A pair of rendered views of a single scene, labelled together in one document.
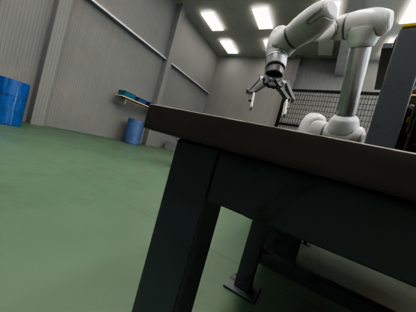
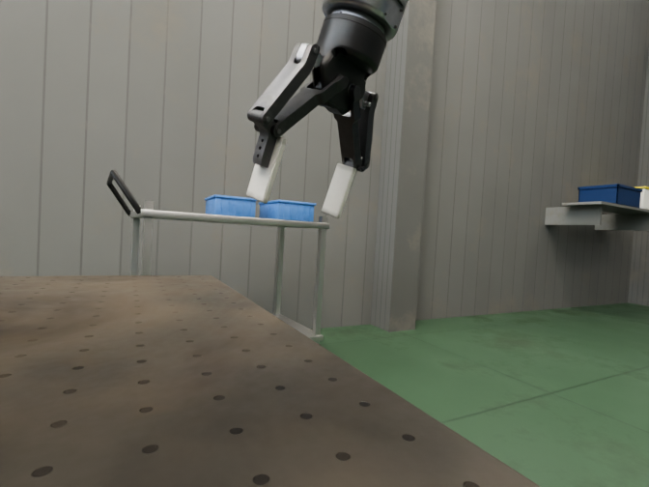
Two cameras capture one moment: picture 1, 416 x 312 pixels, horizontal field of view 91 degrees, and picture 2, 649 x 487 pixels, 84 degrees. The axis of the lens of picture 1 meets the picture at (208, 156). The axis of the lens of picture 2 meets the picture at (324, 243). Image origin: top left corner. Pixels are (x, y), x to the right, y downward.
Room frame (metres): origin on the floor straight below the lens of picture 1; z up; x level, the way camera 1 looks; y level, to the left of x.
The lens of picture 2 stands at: (1.12, -0.54, 0.83)
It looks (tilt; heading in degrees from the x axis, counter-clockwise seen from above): 2 degrees down; 124
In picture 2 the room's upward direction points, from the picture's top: 3 degrees clockwise
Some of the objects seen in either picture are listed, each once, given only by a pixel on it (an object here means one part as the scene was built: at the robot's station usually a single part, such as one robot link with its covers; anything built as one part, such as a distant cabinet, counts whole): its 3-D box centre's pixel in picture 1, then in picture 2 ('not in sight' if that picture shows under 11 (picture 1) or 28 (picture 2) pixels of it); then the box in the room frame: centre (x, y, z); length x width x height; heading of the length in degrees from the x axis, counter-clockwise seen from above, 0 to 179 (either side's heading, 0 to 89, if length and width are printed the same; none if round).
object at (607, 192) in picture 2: not in sight; (608, 197); (1.49, 5.07, 1.47); 0.58 x 0.43 x 0.23; 62
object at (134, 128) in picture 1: (134, 131); not in sight; (8.09, 3.09, 0.48); 0.67 x 0.64 x 0.97; 62
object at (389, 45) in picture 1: (399, 70); not in sight; (0.83, -0.65, 1.16); 0.37 x 0.14 x 0.02; 143
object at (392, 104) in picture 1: (390, 107); not in sight; (0.62, -0.49, 0.92); 0.08 x 0.08 x 0.44; 53
